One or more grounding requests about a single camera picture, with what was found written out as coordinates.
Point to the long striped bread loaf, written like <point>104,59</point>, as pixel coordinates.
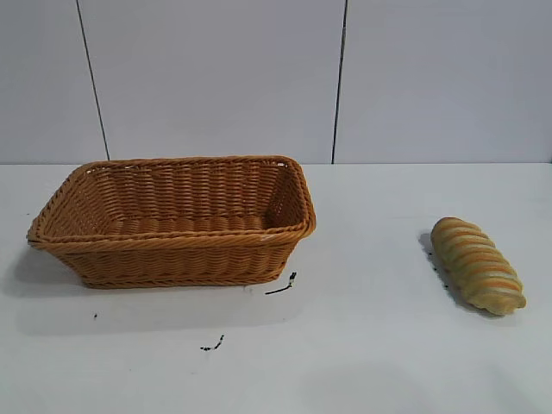
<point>476,267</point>

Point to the brown woven wicker basket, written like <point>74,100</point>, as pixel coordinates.
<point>172,259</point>

